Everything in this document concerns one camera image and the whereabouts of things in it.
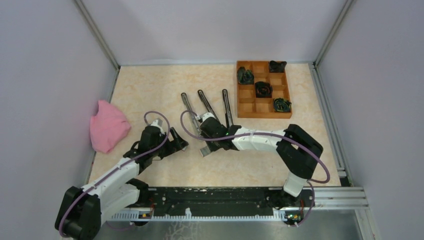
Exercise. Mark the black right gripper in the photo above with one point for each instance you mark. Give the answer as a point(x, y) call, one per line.
point(212, 147)

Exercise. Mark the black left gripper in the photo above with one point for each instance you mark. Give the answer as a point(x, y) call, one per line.
point(174, 145)

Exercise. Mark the black stapler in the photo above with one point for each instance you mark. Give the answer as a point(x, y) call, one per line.
point(227, 107)
point(206, 103)

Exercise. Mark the staple box tray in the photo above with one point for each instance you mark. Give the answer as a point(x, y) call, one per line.
point(205, 151)

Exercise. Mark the grey silver stapler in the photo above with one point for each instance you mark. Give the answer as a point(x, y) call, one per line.
point(193, 119)

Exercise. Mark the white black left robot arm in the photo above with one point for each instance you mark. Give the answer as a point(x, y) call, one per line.
point(85, 209)

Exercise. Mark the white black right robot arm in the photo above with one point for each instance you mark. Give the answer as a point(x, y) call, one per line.
point(297, 149)

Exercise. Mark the green camouflage rolled sock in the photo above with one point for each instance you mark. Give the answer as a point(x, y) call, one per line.
point(244, 76)

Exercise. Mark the pink cloth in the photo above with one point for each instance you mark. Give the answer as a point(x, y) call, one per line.
point(108, 127)

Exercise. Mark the wooden compartment tray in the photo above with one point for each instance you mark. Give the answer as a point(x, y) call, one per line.
point(250, 107)

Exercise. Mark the blue green rolled sock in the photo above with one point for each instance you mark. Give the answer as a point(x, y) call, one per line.
point(282, 105)

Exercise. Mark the dark rolled sock back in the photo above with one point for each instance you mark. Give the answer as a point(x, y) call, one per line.
point(277, 66)

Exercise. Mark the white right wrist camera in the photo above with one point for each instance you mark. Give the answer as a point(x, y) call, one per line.
point(206, 116)

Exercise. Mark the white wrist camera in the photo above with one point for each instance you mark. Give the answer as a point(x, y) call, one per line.
point(157, 123)
point(206, 116)

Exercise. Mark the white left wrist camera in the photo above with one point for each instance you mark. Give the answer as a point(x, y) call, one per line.
point(157, 123)

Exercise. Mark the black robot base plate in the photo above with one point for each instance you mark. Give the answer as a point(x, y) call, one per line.
point(221, 204)

